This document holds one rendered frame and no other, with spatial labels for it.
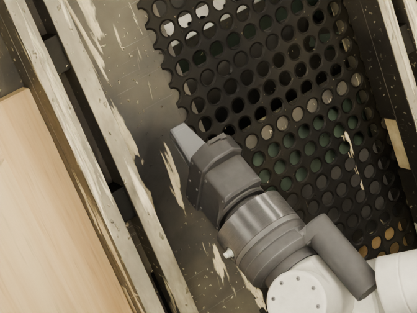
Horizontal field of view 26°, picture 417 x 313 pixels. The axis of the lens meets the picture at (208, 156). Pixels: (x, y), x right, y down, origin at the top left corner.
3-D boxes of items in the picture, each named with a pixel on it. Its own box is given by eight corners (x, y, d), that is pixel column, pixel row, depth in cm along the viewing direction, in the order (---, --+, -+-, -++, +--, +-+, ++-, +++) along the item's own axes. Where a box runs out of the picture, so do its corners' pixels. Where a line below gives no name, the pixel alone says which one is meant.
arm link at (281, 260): (258, 269, 105) (319, 346, 101) (218, 269, 96) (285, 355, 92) (327, 203, 102) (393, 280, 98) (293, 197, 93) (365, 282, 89)
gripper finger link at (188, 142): (187, 123, 107) (218, 160, 105) (165, 135, 106) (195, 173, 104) (188, 115, 106) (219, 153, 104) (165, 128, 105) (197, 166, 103)
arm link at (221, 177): (232, 174, 112) (292, 248, 107) (168, 213, 108) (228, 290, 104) (244, 118, 101) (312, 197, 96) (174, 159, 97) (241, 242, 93)
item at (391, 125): (398, 167, 129) (412, 171, 126) (383, 117, 126) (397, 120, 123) (413, 157, 130) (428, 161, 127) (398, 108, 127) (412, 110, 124)
